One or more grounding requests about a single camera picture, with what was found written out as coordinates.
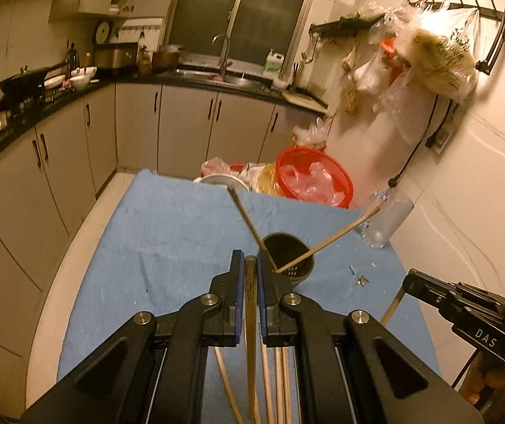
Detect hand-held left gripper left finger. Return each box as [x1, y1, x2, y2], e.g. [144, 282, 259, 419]
[20, 249, 244, 424]

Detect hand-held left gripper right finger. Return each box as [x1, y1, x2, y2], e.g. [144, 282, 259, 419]
[257, 250, 485, 424]

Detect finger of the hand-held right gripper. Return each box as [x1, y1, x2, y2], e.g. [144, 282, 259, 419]
[400, 269, 461, 319]

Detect dark wooden chopstick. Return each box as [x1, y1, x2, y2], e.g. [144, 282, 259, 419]
[227, 187, 267, 252]
[245, 255, 257, 423]

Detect black perforated utensil holder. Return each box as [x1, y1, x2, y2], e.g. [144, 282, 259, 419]
[261, 231, 316, 288]

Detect person's right hand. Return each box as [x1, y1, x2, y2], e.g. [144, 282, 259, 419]
[460, 352, 505, 407]

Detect blue towel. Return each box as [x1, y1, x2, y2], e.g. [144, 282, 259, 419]
[56, 169, 441, 424]

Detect yellow plastic bag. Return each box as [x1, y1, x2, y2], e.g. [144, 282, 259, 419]
[241, 163, 285, 196]

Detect crumpled clear plastic bag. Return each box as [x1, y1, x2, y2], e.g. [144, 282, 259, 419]
[281, 163, 350, 206]

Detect pink plastic bag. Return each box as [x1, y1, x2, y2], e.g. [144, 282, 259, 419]
[199, 158, 236, 176]

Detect red plastic basket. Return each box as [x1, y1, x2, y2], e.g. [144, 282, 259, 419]
[276, 147, 354, 209]

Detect translucent plastic bag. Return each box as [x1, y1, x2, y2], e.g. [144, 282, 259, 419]
[294, 117, 329, 148]

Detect grey lower kitchen cabinets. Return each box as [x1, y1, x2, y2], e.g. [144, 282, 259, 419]
[0, 80, 324, 420]

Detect cutting board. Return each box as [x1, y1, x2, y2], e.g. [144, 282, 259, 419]
[283, 90, 329, 113]

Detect steel sink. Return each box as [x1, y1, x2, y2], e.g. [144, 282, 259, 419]
[175, 68, 268, 90]

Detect counter chopstick cup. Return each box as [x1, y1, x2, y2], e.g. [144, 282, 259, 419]
[289, 62, 307, 93]

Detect clear plastic bags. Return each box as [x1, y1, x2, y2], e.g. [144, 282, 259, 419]
[353, 2, 417, 113]

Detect green detergent bottle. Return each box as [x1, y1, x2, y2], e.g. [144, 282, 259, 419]
[263, 49, 285, 77]

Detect large white plastic bag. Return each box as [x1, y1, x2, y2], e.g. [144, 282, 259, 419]
[405, 2, 480, 103]

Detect black kitchen countertop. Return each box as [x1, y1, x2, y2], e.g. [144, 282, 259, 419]
[0, 68, 328, 182]

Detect metal faucet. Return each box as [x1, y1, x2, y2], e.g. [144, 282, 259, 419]
[212, 33, 236, 78]

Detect hanging beige bundle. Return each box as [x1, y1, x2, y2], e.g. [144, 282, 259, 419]
[340, 40, 366, 116]

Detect copper pot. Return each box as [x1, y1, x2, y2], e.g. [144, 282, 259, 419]
[152, 44, 185, 72]

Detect brown glass bottle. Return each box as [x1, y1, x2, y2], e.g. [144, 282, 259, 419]
[136, 45, 153, 76]

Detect silver countertop appliance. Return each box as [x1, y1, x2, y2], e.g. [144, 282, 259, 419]
[93, 42, 139, 76]

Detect kitchen window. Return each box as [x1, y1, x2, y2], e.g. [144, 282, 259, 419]
[164, 0, 326, 76]

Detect black wok with lid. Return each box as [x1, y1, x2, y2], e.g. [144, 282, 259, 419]
[0, 65, 54, 100]

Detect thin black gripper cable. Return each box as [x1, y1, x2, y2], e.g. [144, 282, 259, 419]
[453, 348, 478, 389]

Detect black power cable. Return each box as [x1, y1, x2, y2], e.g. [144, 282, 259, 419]
[387, 93, 440, 188]

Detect wall power outlet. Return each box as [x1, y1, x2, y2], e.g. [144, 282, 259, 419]
[427, 97, 459, 156]

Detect black wall rack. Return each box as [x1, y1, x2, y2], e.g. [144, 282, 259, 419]
[309, 14, 388, 44]

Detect black hook rail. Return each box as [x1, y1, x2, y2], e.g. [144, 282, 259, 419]
[405, 0, 505, 23]

